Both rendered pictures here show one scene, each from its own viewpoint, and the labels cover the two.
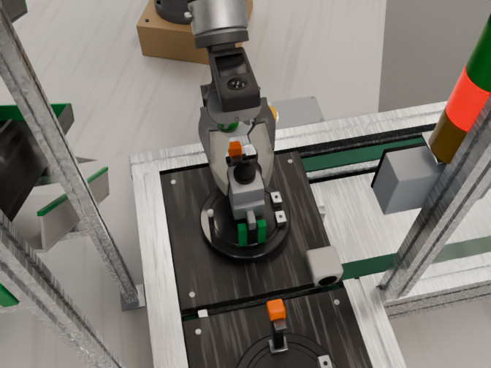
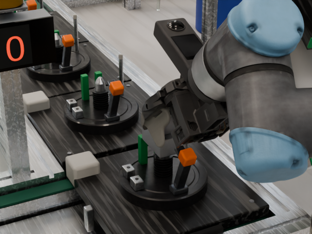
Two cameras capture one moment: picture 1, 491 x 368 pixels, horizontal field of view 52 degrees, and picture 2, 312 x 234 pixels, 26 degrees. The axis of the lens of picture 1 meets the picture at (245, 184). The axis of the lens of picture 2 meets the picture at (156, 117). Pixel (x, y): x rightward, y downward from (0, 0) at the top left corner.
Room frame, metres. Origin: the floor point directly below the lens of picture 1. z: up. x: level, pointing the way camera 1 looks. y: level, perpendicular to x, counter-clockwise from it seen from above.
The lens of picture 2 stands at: (1.25, -0.23, 1.57)
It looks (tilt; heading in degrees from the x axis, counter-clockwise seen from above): 28 degrees down; 166
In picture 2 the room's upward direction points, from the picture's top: straight up
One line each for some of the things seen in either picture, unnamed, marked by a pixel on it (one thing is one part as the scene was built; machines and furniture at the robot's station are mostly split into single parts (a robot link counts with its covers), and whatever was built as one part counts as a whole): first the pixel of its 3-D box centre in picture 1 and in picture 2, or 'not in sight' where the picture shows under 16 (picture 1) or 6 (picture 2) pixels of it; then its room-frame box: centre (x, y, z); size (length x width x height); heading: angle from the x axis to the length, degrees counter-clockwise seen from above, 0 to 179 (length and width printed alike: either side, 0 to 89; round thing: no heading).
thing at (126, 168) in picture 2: (280, 218); (128, 171); (0.38, -0.05, 1.00); 0.02 x 0.01 x 0.02; 12
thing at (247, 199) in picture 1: (246, 191); (160, 122); (0.38, 0.00, 1.08); 0.08 x 0.04 x 0.07; 12
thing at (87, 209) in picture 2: (320, 215); (89, 218); (0.41, -0.12, 0.95); 0.01 x 0.01 x 0.04; 12
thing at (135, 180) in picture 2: (275, 199); (137, 183); (0.41, -0.05, 1.00); 0.02 x 0.01 x 0.02; 12
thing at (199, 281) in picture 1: (245, 225); (163, 189); (0.39, 0.00, 0.96); 0.24 x 0.24 x 0.02; 12
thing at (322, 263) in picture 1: (323, 266); (82, 169); (0.31, -0.12, 0.97); 0.05 x 0.05 x 0.04; 12
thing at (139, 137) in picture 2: (261, 231); (142, 149); (0.35, -0.02, 1.01); 0.01 x 0.01 x 0.05; 12
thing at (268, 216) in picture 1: (245, 219); (163, 179); (0.39, 0.00, 0.98); 0.14 x 0.14 x 0.02
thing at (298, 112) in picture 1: (264, 126); not in sight; (0.61, -0.04, 0.93); 0.21 x 0.07 x 0.06; 102
